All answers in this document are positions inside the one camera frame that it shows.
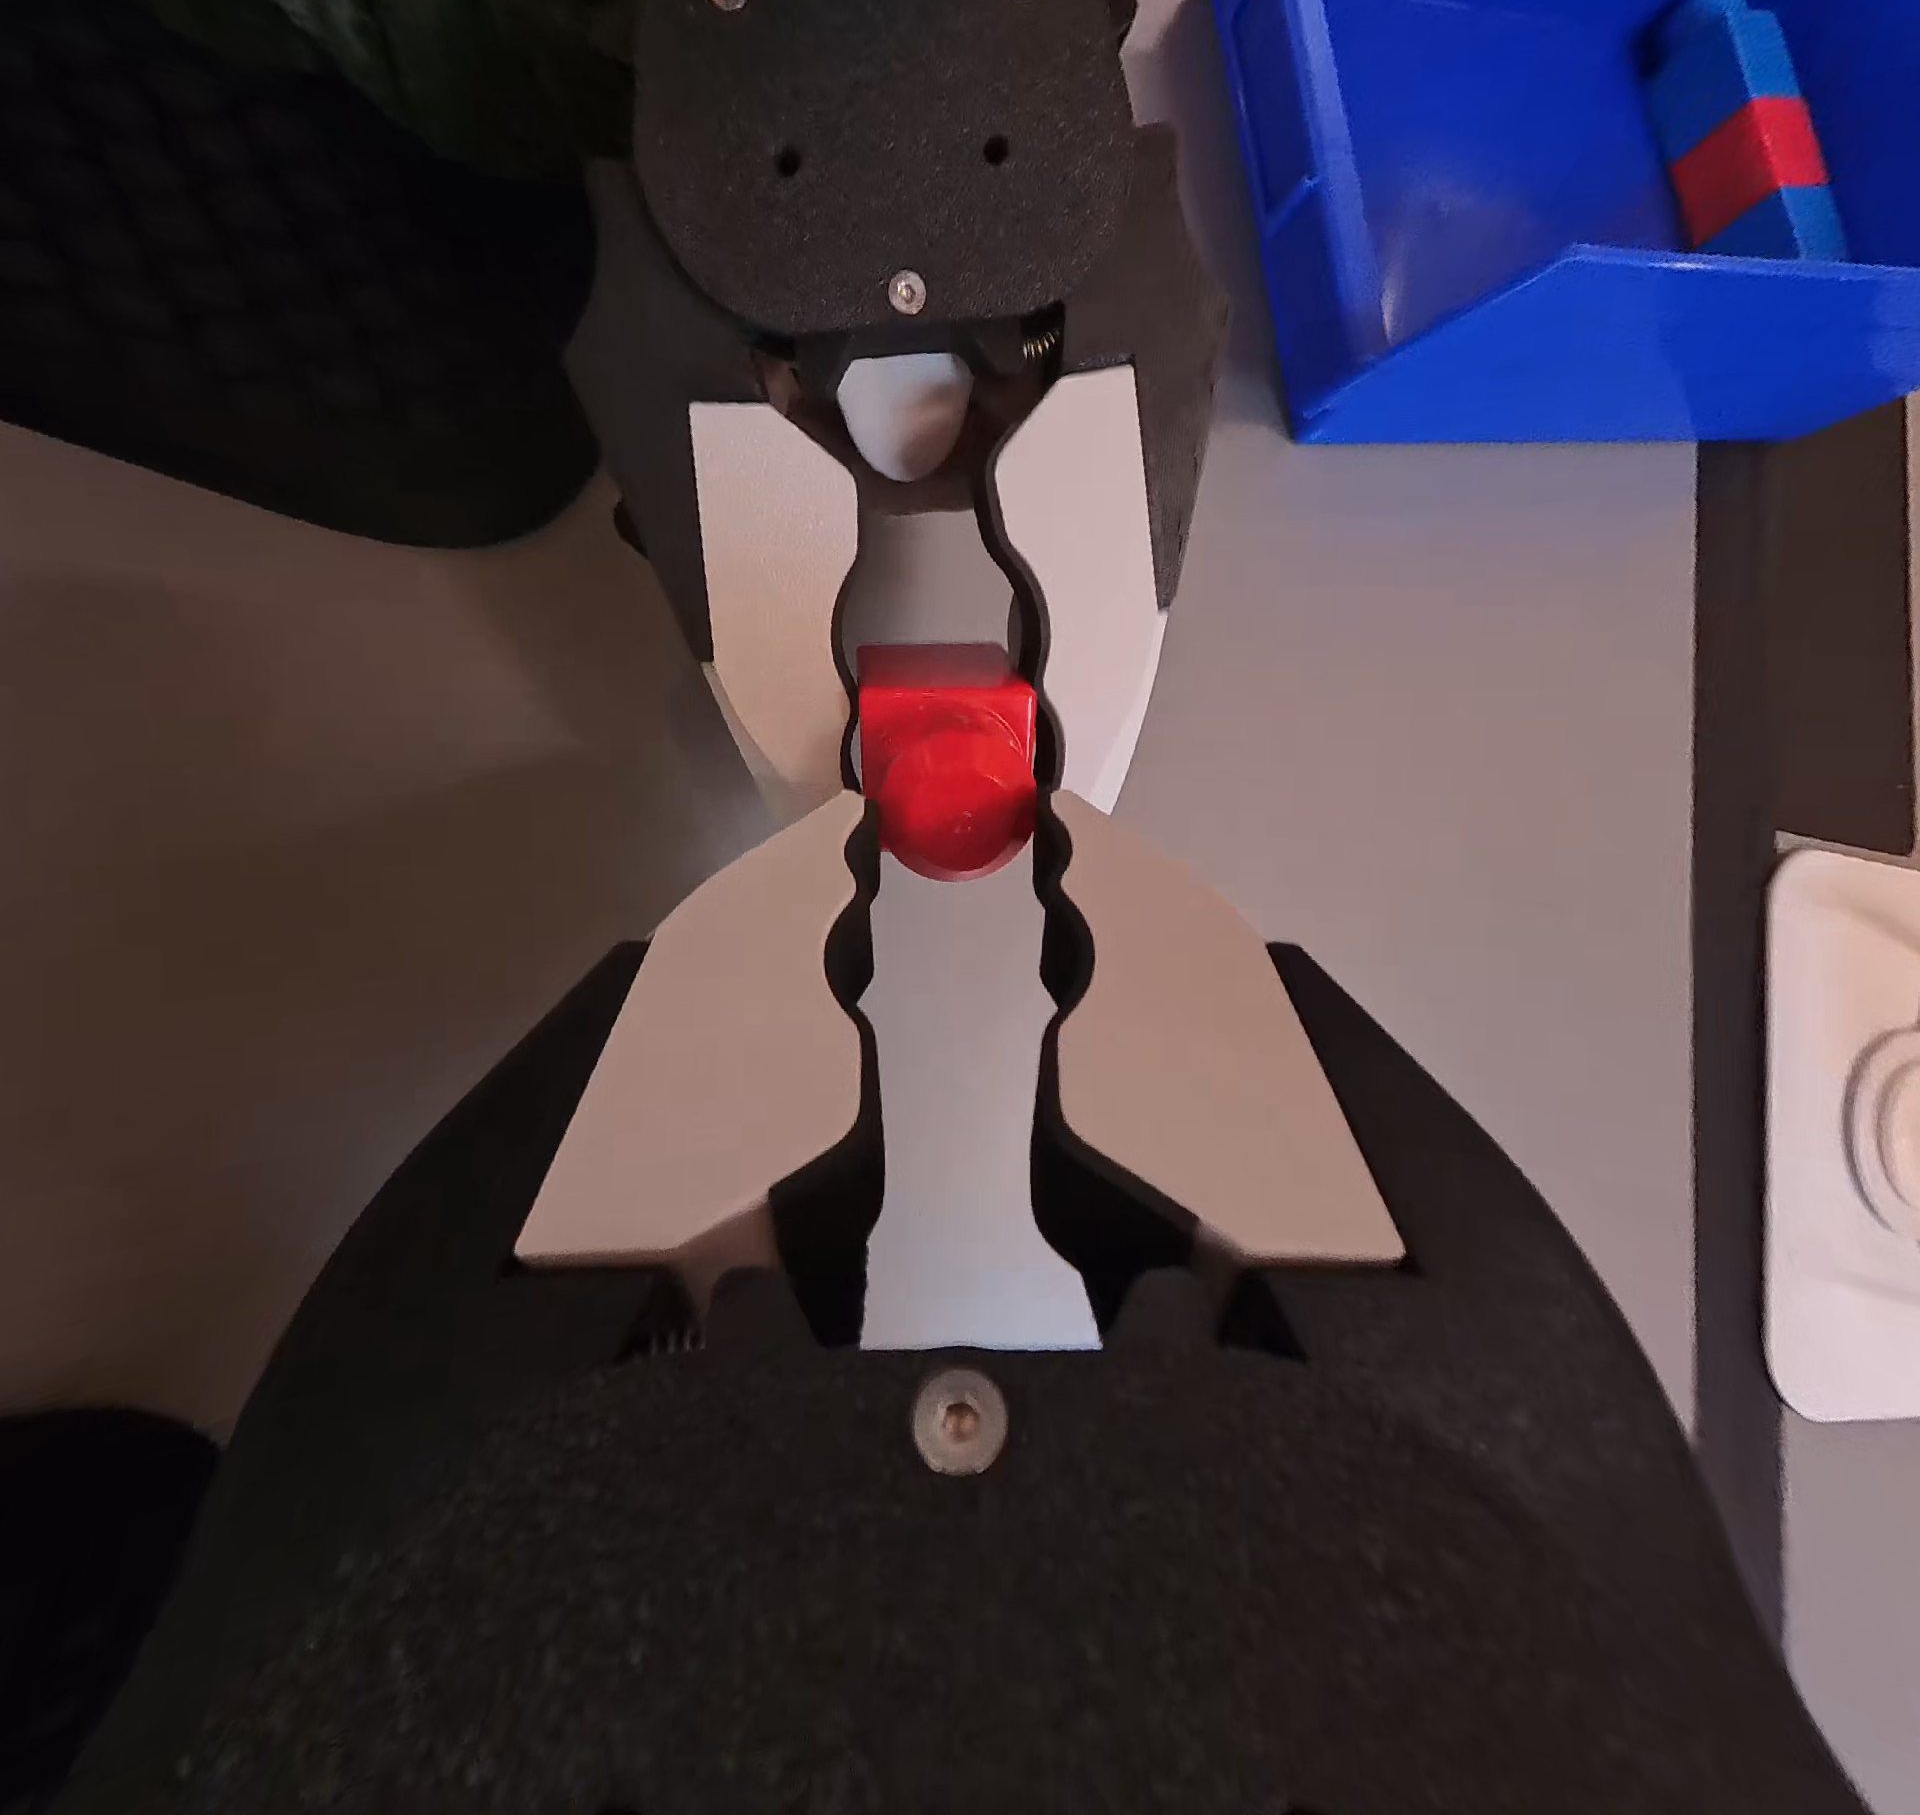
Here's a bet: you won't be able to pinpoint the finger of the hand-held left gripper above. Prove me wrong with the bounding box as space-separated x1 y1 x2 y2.
686 399 873 807
988 365 1189 817

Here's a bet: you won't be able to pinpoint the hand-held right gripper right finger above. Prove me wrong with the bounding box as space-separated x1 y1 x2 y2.
1032 786 1412 1273

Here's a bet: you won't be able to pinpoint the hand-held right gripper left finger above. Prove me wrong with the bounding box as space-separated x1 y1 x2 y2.
512 792 888 1313

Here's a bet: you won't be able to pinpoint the blue plastic bin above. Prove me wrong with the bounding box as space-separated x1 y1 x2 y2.
1202 0 1920 443

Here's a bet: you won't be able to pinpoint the black textured pad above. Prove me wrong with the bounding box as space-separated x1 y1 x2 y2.
0 0 602 551

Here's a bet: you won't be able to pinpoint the person's black pants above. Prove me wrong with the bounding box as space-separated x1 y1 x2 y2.
0 1409 228 1815

